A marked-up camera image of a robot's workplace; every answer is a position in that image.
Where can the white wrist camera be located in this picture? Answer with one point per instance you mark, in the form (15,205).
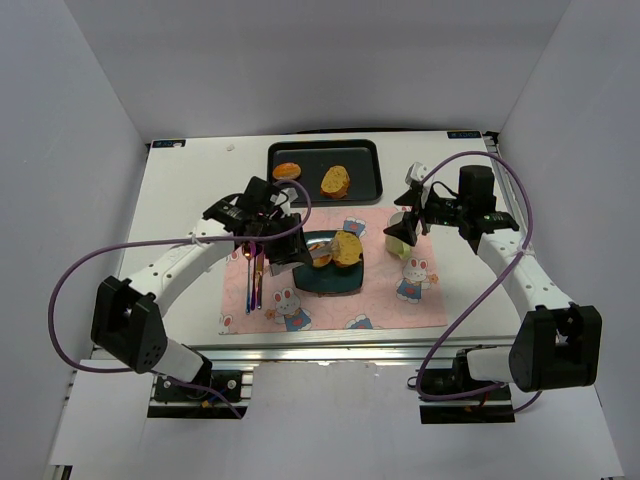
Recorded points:
(280,199)
(416,173)

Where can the bread slice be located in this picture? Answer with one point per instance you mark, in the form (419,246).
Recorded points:
(346,249)
(336,182)

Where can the dark green square plate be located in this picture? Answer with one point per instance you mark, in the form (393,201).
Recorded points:
(330,279)

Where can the green and white cup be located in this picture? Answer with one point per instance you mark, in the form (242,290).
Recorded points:
(394,245)

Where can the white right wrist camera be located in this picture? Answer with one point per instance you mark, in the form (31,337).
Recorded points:
(416,173)

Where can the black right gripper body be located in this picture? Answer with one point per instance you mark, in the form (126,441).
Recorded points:
(413,220)

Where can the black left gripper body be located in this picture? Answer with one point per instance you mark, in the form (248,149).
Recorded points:
(288,247)

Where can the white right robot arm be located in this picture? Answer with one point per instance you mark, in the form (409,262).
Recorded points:
(557,345)

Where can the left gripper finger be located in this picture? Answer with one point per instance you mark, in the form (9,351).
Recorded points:
(323,249)
(277,269)

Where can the iridescent spoon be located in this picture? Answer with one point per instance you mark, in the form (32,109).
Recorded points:
(249,252)

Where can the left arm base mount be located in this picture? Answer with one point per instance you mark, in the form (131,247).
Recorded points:
(227,396)

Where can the black baking tray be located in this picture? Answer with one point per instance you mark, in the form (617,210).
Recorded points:
(315,158)

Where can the iridescent knife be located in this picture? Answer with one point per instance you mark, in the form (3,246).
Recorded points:
(258,280)

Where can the round bread bun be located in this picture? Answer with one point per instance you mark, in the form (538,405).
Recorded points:
(321,262)
(287,171)

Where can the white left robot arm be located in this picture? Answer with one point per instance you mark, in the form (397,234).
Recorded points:
(128,314)

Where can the pink bunny placemat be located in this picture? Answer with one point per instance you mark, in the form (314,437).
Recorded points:
(395,294)

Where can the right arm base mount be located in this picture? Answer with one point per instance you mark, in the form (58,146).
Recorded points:
(484,408)

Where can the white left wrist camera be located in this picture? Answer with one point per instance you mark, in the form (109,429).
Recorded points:
(280,199)

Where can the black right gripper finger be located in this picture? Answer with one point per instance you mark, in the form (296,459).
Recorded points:
(406,227)
(412,199)

